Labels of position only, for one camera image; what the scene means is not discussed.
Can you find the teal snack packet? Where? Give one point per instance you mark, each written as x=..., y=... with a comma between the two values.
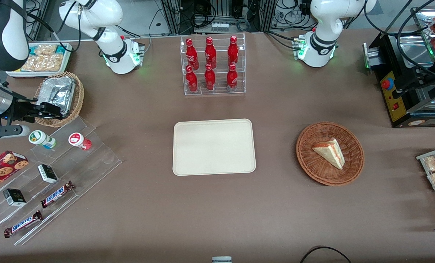
x=61, y=49

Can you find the small black box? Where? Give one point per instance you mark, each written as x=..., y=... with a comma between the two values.
x=47, y=173
x=14, y=197

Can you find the silver foil container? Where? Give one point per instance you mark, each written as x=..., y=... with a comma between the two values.
x=58, y=91

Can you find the wrapped triangle sandwich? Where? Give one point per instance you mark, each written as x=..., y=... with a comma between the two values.
x=330, y=153

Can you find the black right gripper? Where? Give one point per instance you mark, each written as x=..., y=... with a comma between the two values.
x=20, y=110

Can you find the red cola bottle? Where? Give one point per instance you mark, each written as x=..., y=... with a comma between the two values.
x=232, y=78
x=210, y=78
x=210, y=54
x=233, y=53
x=191, y=54
x=192, y=81

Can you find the tan wicker basket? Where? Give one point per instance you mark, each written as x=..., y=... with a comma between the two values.
x=79, y=98

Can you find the snickers chocolate bar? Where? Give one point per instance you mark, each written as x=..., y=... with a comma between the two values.
x=56, y=193
x=23, y=223

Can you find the white snack bin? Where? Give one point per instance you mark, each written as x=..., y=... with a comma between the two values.
x=68, y=51

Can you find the clear acrylic bottle rack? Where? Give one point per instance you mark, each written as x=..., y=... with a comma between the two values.
x=220, y=91

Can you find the clear nut snack bag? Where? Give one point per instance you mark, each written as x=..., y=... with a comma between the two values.
x=46, y=49
x=44, y=63

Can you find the cream plastic tray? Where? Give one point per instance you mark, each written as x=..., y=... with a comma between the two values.
x=214, y=147

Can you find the small grey device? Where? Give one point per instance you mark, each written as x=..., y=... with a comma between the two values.
x=221, y=259

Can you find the black machine with yellow panel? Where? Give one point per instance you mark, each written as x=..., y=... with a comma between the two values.
x=387, y=58

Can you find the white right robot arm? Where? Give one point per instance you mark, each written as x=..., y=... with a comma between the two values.
x=112, y=54

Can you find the red cookie box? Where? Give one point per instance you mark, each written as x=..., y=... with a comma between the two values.
x=2, y=168

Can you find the round brown wicker basket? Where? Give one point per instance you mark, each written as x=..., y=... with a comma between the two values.
x=312, y=168

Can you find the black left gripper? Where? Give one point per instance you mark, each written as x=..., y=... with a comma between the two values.
x=423, y=78

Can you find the red gum bottle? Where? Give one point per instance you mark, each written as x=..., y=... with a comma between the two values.
x=76, y=139

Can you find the black equipment rack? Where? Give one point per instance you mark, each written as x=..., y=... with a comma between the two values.
x=202, y=9

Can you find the green gum bottle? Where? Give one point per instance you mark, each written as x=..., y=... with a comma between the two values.
x=38, y=138

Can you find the white power strip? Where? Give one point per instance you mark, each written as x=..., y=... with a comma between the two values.
x=219, y=26

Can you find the clear acrylic stepped display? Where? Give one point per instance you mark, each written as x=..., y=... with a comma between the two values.
x=93, y=164

